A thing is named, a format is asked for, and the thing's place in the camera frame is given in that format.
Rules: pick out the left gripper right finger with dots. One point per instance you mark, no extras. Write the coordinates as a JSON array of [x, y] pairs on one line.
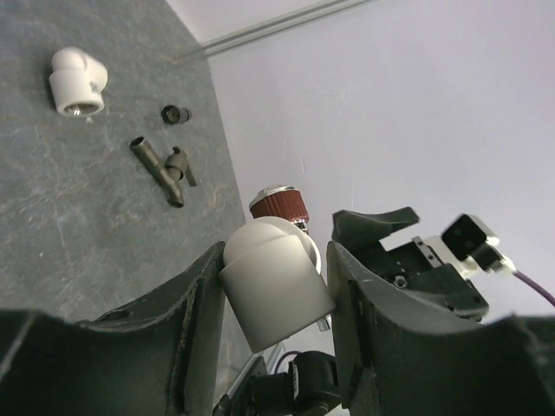
[[398, 356]]

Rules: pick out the white elbow pipe fitting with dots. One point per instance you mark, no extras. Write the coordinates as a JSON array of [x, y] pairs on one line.
[[242, 279]]

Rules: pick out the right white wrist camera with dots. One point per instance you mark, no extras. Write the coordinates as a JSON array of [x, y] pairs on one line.
[[470, 246]]

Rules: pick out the bronze metal faucet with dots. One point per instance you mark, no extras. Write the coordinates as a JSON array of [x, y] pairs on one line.
[[166, 173]]

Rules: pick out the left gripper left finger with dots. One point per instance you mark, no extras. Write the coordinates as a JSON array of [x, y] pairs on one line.
[[156, 355]]

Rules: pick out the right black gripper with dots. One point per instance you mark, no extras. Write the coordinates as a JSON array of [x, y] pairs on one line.
[[414, 267]]

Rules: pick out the black cylindrical pipe piece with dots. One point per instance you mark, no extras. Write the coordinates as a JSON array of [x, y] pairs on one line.
[[173, 115]]

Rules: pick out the second white elbow fitting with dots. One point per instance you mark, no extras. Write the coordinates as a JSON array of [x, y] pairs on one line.
[[77, 82]]

